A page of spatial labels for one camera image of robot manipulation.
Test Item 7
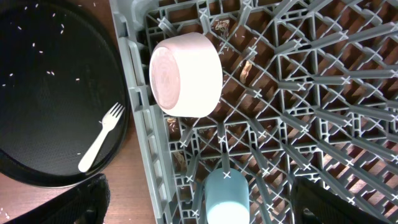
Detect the round black tray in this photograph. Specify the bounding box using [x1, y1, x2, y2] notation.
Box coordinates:
[1, 1, 131, 187]

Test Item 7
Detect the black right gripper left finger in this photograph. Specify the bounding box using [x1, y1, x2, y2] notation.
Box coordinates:
[7, 174, 111, 224]

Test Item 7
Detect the white plastic fork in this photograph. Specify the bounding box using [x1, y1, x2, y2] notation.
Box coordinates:
[78, 103, 125, 172]

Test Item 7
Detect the pink bowl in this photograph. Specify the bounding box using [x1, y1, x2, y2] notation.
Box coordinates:
[149, 32, 223, 118]

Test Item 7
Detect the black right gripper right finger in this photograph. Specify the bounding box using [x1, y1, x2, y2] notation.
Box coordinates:
[290, 177, 383, 224]

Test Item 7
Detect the grey dishwasher rack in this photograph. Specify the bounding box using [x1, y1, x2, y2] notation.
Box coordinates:
[110, 0, 397, 223]

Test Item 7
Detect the light blue cup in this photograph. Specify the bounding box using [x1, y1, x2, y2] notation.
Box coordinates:
[205, 169, 250, 224]

